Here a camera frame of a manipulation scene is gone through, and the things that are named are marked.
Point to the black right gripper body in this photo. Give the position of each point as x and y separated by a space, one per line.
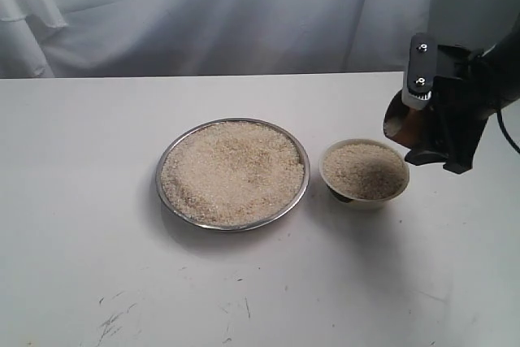
461 103

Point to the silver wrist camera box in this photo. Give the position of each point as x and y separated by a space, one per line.
420 72

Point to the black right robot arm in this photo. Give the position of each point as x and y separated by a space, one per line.
503 60

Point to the steel plate of rice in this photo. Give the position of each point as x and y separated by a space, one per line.
233 175

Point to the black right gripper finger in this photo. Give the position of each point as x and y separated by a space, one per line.
424 153

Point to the white bowl of rice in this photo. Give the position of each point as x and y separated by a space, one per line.
363 174

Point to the brown wooden cup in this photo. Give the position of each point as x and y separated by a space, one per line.
406 126

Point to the white fabric backdrop curtain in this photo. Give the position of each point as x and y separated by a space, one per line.
109 38

